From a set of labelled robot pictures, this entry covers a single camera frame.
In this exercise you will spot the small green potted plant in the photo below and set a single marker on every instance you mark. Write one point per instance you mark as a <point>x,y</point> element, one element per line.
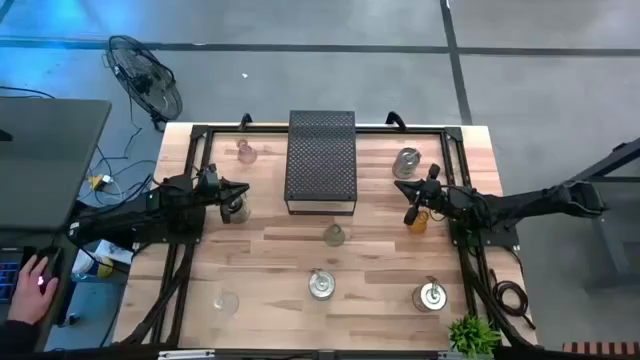
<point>474,336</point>

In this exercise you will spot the silver candle tin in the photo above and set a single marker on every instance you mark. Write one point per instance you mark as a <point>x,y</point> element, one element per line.
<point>321,285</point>

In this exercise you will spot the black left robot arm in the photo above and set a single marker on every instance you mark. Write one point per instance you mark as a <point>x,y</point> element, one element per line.
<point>130,215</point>

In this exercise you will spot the white plastic bag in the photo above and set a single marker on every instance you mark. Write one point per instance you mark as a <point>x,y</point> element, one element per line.
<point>112,252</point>

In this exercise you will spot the yellow power plug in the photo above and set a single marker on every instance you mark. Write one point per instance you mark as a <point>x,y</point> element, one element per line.
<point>100,181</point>

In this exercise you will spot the pink glass candlestick holder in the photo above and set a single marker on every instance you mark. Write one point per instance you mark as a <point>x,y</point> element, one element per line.
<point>247,155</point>

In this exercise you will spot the candle tin with heart label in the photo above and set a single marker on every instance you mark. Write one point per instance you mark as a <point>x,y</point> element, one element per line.
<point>430,297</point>

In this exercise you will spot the black computer keyboard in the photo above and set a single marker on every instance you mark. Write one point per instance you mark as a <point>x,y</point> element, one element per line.
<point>7,280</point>

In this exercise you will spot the grey glass candlestick holder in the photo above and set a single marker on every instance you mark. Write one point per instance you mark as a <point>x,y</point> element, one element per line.
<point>242,213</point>

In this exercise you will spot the black perforated metal shelf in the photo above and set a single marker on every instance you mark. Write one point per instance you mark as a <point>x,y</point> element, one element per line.
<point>320,155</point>

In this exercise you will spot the striped wooden slat panel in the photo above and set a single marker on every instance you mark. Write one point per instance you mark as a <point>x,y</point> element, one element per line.
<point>600,348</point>

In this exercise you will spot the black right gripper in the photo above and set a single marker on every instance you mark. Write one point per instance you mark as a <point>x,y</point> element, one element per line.
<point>437,195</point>

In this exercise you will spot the black aluminium rig frame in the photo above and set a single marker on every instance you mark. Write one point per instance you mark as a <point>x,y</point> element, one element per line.
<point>225,131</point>

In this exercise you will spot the black floor fan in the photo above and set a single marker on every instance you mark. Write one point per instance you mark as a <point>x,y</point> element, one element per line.
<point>145,80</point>

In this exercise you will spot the clear glass candlestick holder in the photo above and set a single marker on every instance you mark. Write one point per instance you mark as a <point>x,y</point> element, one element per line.
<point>226,303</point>

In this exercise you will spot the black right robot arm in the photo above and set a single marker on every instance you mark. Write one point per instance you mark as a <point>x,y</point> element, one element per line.
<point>525,202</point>

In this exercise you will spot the black computer mouse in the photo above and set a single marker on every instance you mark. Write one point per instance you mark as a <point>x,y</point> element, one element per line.
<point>50,260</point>

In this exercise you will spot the candle tin with cake label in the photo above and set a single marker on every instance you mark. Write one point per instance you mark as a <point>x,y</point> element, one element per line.
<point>404,165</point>

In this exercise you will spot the person's hand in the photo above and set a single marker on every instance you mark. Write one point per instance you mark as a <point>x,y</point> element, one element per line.
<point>30,300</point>

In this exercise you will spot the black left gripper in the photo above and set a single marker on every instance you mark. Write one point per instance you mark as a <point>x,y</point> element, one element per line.
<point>207,192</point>

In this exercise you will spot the amber glass candlestick holder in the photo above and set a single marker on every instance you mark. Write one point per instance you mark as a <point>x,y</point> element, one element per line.
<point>421,227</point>

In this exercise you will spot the person's forearm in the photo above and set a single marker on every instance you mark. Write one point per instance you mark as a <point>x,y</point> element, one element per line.
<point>17,342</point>

